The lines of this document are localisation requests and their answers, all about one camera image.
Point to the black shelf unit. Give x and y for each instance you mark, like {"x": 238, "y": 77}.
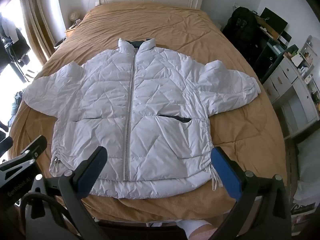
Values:
{"x": 267, "y": 55}

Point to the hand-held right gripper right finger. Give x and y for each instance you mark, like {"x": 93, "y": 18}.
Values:
{"x": 225, "y": 175}

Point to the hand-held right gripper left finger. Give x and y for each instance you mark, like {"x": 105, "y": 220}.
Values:
{"x": 92, "y": 173}

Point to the hanging dark clothes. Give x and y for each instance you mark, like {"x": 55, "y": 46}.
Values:
{"x": 12, "y": 42}

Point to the black flat board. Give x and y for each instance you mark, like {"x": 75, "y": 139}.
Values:
{"x": 273, "y": 21}

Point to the round black bin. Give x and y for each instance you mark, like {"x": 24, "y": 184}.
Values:
{"x": 59, "y": 44}

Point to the brown bed quilt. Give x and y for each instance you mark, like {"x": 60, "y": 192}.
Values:
{"x": 162, "y": 22}

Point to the white puffer jacket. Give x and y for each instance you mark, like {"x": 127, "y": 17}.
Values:
{"x": 155, "y": 100}

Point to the black backpack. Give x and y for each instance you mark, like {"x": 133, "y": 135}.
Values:
{"x": 240, "y": 27}

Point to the white drawer cabinet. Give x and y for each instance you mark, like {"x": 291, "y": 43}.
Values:
{"x": 295, "y": 95}

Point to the beige curtain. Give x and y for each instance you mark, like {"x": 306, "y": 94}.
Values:
{"x": 37, "y": 22}

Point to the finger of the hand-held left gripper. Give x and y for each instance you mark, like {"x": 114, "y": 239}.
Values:
{"x": 35, "y": 145}
{"x": 6, "y": 144}

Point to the person's foot in white sock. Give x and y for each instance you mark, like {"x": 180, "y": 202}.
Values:
{"x": 193, "y": 228}

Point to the wooden nightstand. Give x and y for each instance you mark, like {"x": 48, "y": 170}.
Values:
{"x": 71, "y": 31}

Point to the round woven ball lamp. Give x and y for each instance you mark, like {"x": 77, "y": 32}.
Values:
{"x": 73, "y": 16}

